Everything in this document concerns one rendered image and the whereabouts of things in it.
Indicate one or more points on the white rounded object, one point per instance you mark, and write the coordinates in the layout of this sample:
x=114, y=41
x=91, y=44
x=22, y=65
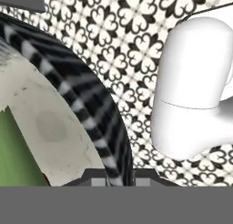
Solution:
x=191, y=88

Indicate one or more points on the black and white striped plate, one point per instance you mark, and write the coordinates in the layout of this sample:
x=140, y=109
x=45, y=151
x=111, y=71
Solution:
x=60, y=118

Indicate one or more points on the green corn cob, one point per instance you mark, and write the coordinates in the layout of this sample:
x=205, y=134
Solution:
x=15, y=154

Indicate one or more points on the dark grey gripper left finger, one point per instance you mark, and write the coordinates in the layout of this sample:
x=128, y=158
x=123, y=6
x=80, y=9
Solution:
x=97, y=174

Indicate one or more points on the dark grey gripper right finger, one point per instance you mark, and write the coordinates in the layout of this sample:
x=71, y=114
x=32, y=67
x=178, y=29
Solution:
x=142, y=174

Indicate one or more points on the dark grey block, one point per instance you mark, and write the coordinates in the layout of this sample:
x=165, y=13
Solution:
x=21, y=0

